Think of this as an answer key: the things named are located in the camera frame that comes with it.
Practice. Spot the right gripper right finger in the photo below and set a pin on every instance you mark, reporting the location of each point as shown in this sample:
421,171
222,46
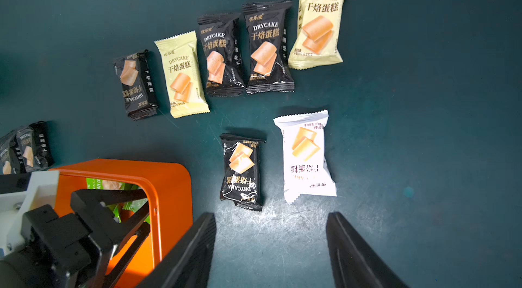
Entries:
354,263

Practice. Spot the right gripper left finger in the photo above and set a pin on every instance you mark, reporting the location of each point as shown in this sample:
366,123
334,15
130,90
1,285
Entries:
188,264

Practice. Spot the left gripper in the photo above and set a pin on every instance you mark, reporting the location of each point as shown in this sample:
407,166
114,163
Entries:
86,248

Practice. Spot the green cookie packet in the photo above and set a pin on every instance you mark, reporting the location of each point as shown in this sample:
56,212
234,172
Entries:
123,211
99,184

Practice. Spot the orange storage box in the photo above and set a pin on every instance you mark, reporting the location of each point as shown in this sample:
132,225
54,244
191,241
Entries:
168,189

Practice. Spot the white packet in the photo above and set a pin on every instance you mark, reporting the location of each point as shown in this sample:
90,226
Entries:
305,167

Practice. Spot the black cookie packet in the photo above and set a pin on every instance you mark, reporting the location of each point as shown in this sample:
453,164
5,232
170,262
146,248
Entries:
10,163
33,143
266,29
218,34

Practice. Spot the cream cookie packet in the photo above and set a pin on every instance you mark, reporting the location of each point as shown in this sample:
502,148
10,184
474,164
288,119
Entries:
181,72
318,29

